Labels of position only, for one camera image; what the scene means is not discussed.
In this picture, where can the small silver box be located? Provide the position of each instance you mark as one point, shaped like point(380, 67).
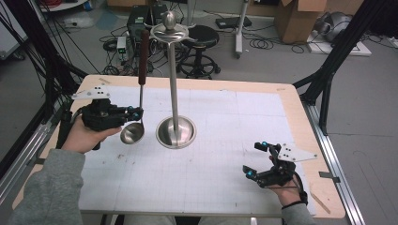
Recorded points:
point(121, 43)

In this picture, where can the flat black device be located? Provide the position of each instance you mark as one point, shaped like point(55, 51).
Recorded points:
point(233, 22)

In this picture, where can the steel utensil stand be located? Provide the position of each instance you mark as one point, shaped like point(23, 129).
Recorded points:
point(173, 87)

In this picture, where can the black computer tower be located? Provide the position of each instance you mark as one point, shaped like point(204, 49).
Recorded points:
point(134, 22)

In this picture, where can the tan tape strip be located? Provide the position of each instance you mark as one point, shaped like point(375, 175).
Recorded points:
point(104, 80)

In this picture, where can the black round stool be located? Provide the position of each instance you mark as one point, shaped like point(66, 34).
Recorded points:
point(205, 36)

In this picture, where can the brown cardboard box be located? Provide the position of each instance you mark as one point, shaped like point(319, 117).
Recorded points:
point(294, 25)

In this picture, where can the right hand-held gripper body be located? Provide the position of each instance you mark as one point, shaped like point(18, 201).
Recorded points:
point(281, 173)

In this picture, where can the white cabinet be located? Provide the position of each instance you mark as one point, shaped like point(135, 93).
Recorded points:
point(9, 34)

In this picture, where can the black metal frame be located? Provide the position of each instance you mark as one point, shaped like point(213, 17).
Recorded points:
point(50, 78)
point(325, 103)

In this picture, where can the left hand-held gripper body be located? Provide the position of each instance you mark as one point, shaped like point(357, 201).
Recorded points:
point(100, 117)

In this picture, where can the person's left hand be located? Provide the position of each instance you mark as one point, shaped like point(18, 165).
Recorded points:
point(83, 139)

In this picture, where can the grey round appliance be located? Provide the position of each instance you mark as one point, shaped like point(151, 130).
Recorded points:
point(336, 26)

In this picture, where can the white board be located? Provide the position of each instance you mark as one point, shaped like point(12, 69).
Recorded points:
point(359, 50)

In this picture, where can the white grid mat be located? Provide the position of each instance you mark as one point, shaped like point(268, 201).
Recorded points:
point(219, 125)

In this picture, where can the aluminium rail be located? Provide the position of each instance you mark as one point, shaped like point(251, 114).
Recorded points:
point(347, 200)
point(18, 162)

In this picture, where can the white stand pole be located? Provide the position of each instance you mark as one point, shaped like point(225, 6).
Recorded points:
point(241, 31)

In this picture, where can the person's right hand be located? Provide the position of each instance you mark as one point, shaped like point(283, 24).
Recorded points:
point(289, 194)

